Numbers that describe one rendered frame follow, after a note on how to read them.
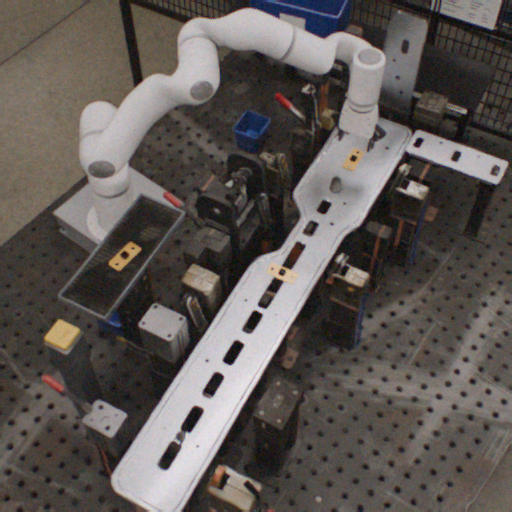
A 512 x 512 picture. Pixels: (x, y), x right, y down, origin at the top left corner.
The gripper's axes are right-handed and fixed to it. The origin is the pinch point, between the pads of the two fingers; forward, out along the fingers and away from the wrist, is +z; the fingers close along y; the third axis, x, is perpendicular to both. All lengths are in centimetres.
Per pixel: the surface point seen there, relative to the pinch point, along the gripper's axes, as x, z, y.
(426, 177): 5.6, 9.8, 21.7
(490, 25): 54, -9, 19
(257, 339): -68, 9, 4
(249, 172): -32.5, -9.4, -17.6
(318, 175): -10.3, 8.2, -6.4
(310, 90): 0.7, -12.0, -16.0
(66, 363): -99, 1, -31
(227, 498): -108, 3, 19
